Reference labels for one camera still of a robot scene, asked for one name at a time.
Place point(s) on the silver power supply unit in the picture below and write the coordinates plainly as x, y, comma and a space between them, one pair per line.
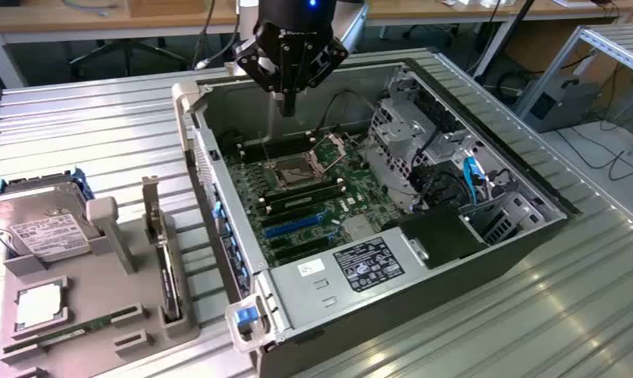
316, 299

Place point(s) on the black office chair base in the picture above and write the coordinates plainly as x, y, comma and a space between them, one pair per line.
132, 49

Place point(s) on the blue expansion slot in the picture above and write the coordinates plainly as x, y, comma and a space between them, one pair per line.
293, 228

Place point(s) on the green motherboard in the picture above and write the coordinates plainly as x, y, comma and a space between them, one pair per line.
347, 197

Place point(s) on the silver chipset heatsink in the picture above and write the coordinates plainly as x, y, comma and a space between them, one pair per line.
357, 229

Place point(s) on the grey equipment box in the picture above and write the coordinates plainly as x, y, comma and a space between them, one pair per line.
563, 106

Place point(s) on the short black expansion slot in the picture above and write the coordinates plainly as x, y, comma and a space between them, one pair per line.
284, 243

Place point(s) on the silver metal drive cage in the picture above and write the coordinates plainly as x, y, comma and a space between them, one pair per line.
400, 149

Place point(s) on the metal socket cover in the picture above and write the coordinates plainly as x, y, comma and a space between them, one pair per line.
333, 138

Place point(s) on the blue case latch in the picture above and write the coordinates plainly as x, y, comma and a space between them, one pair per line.
245, 316

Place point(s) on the perforated silver disk bay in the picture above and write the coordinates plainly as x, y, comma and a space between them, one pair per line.
509, 220

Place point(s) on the wooden desk with cardboard box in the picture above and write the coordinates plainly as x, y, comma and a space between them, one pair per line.
59, 21

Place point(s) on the graphics card with black fan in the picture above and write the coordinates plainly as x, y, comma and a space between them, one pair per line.
161, 252

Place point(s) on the silver CPU chip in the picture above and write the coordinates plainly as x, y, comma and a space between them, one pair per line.
38, 307

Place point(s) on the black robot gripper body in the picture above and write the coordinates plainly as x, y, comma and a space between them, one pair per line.
295, 19

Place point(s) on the brown cardboard box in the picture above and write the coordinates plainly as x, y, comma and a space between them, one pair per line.
164, 8

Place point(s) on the green RAM stick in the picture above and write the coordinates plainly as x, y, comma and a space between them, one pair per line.
95, 325

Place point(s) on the open black PC case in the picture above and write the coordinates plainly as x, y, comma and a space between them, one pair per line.
373, 346

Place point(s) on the aluminium profile frame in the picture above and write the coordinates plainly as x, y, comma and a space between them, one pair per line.
610, 43

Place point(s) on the hard disk with blue rails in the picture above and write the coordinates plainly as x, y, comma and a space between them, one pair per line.
37, 220

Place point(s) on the long black expansion slot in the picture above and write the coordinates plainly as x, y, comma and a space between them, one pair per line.
295, 249
297, 258
289, 217

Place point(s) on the thin metal locking lever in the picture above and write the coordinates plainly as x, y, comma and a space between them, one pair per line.
267, 155

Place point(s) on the CPU socket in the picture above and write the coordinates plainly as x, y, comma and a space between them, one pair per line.
292, 173

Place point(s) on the grey parts rack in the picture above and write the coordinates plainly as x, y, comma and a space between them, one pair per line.
100, 315

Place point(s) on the black plastic air duct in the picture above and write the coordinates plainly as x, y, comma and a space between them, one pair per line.
436, 236

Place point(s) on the RAM stick with white label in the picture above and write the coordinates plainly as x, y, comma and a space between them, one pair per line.
300, 199

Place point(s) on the black RAM slot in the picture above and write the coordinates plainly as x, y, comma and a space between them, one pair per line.
297, 187
279, 154
273, 145
301, 192

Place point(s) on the blue card retention clip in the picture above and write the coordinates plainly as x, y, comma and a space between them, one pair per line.
232, 241
239, 256
244, 271
215, 206

